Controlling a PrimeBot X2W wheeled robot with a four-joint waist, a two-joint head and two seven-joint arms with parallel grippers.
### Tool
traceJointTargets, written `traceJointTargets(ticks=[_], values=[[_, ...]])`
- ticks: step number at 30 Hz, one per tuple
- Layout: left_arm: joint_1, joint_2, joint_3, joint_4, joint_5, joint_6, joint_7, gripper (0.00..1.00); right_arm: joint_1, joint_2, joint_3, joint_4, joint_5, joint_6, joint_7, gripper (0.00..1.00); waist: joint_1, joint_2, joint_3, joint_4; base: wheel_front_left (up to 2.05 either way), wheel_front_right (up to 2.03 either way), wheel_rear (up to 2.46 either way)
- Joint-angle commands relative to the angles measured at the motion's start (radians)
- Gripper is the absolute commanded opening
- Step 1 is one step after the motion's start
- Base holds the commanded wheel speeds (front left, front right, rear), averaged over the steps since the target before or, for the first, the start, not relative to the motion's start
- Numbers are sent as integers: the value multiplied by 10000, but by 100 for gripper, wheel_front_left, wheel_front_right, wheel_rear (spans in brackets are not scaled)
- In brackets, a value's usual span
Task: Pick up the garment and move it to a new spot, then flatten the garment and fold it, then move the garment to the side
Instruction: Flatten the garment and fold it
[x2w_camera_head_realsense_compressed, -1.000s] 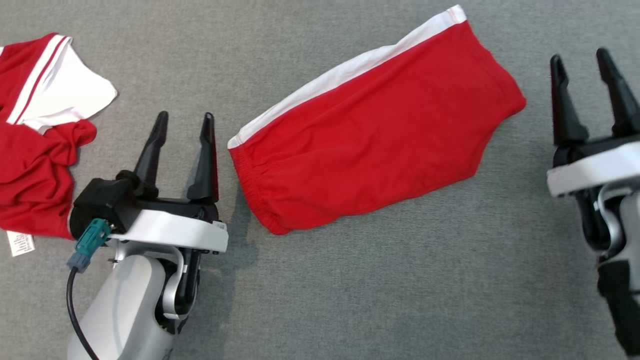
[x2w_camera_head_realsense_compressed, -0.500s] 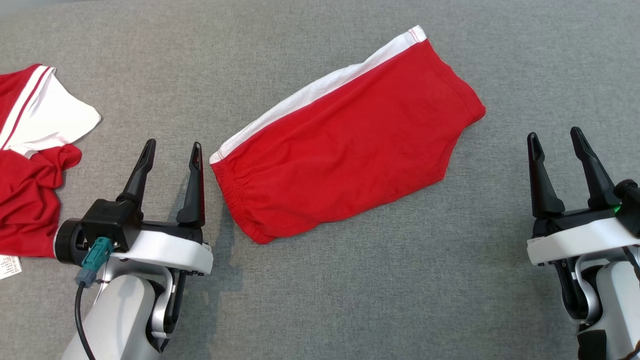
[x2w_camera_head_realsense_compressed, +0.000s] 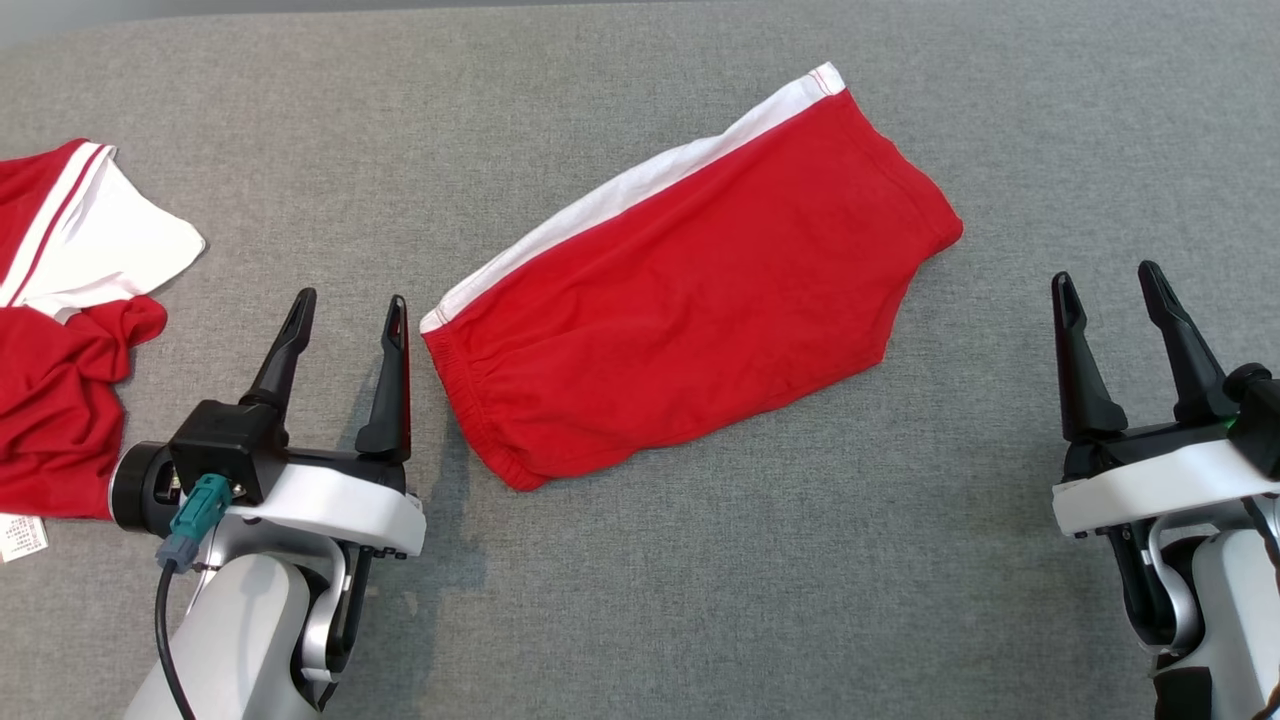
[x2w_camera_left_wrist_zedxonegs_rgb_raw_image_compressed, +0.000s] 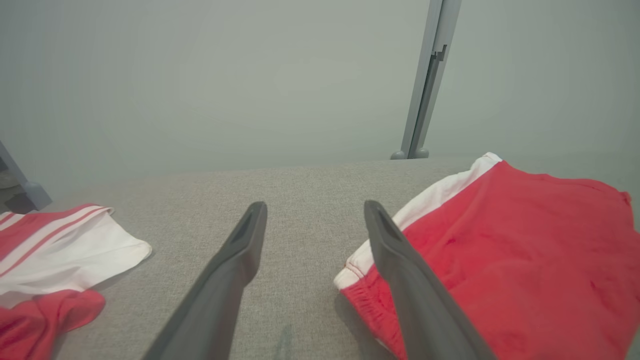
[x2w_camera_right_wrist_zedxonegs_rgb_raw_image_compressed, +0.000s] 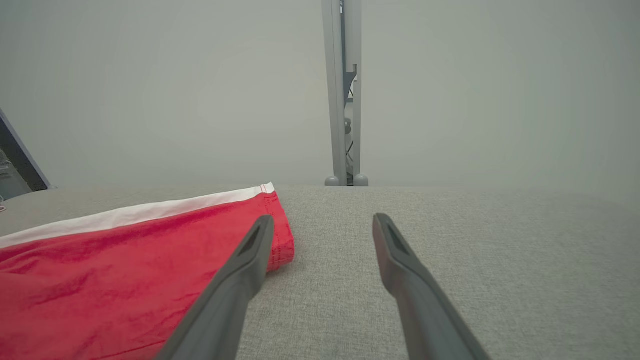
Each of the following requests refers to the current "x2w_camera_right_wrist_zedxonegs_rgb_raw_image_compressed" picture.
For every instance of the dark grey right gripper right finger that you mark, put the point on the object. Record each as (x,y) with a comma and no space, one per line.
(415,300)

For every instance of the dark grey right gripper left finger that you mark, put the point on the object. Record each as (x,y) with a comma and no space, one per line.
(235,280)

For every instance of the pile of red jerseys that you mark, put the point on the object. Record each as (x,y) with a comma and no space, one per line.
(100,280)

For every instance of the dark framed panel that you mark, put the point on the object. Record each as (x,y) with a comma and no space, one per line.
(20,155)

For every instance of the grey metal partition post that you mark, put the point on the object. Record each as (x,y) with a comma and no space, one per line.
(334,100)

